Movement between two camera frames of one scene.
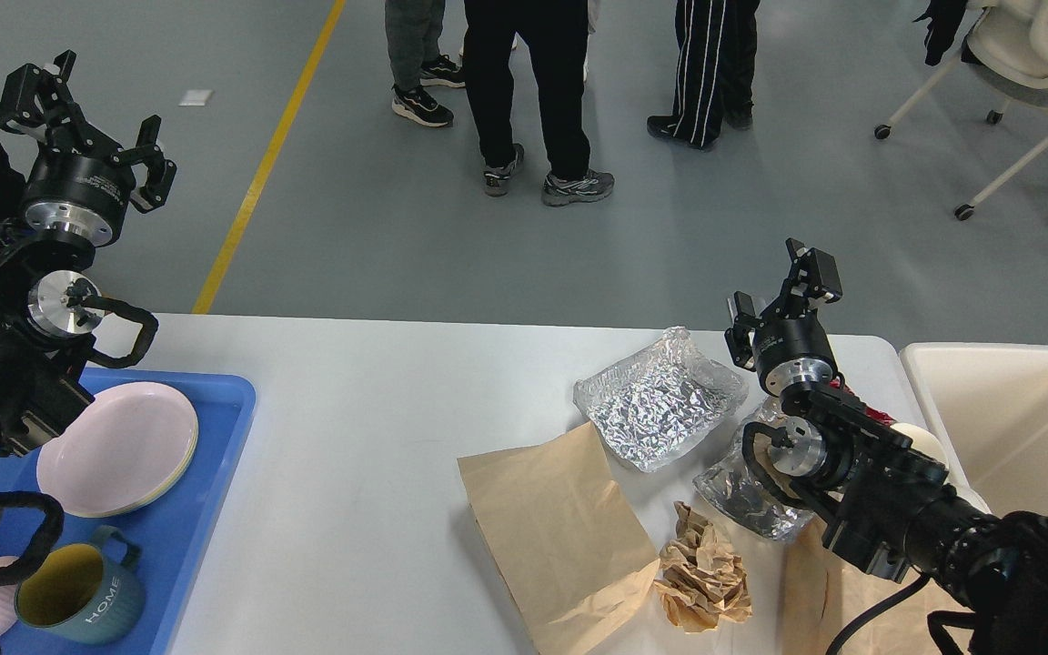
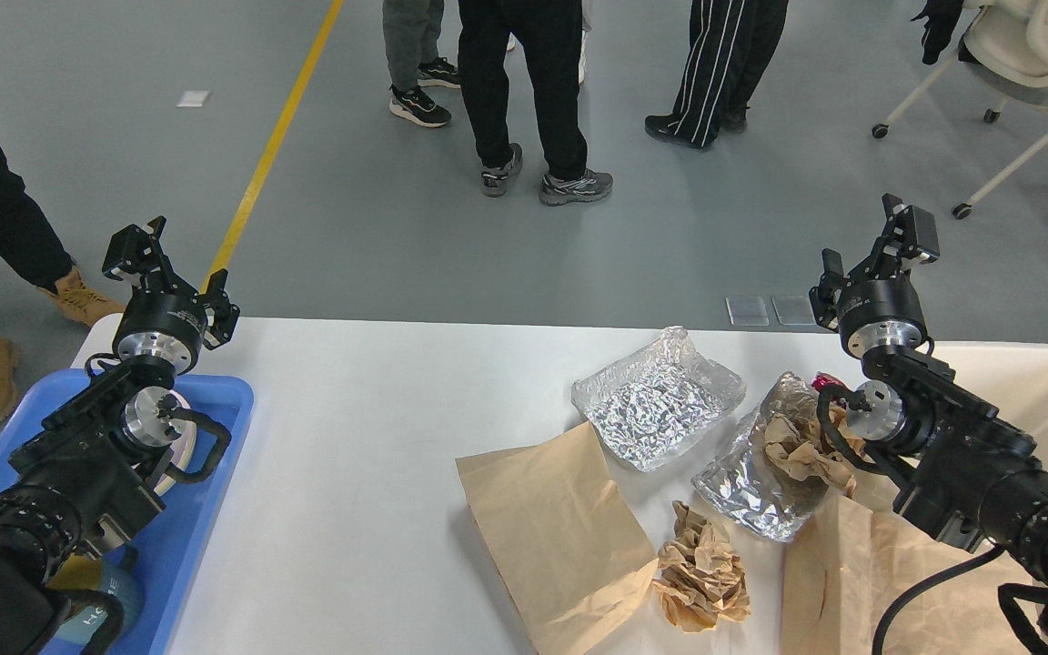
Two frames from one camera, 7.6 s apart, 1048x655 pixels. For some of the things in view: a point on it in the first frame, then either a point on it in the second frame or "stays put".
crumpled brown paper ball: [700, 581] stays put
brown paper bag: [824, 595] stays put
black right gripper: [787, 347] -> [879, 307]
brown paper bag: [564, 536] stays put
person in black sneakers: [413, 29] stays put
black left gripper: [82, 184] -> [163, 318]
